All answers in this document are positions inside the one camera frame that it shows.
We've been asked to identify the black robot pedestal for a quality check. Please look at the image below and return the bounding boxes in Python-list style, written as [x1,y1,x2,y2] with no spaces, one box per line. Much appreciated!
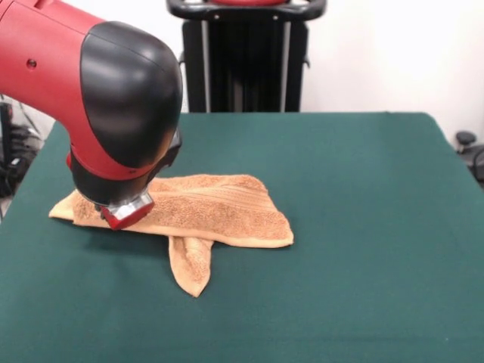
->
[166,0,327,113]

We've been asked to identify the orange terry towel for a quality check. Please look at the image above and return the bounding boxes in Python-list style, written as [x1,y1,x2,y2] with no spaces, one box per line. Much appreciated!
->
[48,172,295,299]

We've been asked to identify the black electrical box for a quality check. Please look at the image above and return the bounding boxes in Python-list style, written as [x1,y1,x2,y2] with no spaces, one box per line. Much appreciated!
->
[0,102,15,167]

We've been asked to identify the dark green table cloth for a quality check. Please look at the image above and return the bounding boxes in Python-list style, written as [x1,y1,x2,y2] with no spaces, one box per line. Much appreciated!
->
[0,111,484,363]

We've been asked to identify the black cable bundle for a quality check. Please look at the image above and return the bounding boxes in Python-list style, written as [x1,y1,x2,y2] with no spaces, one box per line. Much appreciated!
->
[0,94,52,198]

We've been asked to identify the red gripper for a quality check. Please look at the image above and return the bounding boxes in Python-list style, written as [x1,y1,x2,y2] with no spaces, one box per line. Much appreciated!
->
[100,201,154,231]

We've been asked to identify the black office chair base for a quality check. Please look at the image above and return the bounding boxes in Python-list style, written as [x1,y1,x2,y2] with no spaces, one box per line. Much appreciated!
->
[455,130,484,178]

